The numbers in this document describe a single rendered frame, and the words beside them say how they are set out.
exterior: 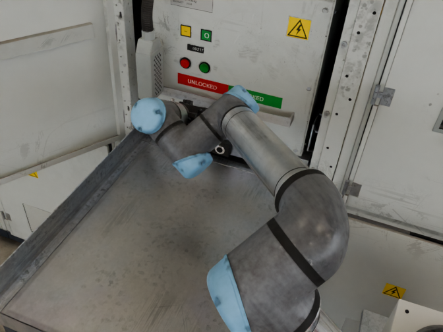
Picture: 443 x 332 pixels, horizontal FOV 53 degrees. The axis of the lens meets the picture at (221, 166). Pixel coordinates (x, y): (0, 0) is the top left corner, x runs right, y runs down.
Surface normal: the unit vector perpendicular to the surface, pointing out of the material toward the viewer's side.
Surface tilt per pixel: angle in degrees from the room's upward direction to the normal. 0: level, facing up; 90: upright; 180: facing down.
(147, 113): 58
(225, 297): 42
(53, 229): 90
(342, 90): 90
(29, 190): 90
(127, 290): 0
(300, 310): 50
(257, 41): 90
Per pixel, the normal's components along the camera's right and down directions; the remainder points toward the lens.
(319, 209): 0.09, -0.59
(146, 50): -0.28, 0.13
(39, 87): 0.63, 0.52
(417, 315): -0.20, -0.13
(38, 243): 0.93, 0.27
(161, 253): 0.06, -0.77
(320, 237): 0.16, -0.29
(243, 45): -0.36, 0.58
